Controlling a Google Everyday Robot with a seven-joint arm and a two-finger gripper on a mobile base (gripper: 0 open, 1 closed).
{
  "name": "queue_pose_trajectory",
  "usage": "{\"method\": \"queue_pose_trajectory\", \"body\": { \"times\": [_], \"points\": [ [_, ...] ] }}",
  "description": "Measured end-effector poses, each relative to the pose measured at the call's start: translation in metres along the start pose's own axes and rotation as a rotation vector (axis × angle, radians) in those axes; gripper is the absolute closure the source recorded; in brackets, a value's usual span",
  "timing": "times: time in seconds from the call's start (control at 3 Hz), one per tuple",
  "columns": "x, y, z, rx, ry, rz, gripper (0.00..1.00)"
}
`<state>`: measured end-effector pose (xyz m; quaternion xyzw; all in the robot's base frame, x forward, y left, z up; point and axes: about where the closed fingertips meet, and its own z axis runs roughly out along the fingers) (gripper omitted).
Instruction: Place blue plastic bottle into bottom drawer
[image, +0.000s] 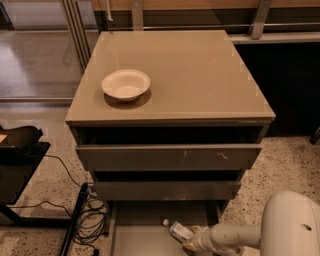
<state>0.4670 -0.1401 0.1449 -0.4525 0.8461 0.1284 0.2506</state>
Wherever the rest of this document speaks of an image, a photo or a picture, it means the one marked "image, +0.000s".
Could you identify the clear bottle with blue label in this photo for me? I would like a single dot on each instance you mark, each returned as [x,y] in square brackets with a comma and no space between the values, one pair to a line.
[178,231]

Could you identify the black power strip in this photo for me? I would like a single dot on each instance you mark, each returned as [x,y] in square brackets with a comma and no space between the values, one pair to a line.
[82,195]

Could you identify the glass sliding door frame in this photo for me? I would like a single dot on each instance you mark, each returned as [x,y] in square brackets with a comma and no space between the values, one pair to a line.
[75,26]

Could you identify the grey middle drawer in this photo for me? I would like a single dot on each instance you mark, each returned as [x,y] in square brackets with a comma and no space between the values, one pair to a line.
[167,191]

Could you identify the grey top drawer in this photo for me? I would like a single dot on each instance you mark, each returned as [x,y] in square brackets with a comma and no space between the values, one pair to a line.
[190,157]

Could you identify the white paper bowl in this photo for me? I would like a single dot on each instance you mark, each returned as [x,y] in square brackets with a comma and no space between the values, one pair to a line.
[126,84]

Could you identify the metal shelf frame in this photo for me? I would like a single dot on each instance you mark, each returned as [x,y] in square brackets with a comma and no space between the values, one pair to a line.
[246,21]

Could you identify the black side table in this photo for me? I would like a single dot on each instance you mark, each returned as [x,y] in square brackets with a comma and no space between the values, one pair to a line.
[21,152]

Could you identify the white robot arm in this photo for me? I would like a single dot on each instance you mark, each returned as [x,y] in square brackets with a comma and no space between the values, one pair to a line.
[290,226]

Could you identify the grey open bottom drawer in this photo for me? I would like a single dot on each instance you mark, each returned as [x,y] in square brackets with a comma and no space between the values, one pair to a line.
[137,230]

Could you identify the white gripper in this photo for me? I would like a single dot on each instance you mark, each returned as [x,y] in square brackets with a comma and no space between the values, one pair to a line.
[202,239]

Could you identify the grey drawer cabinet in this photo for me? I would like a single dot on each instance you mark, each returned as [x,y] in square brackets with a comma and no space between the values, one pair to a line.
[201,92]

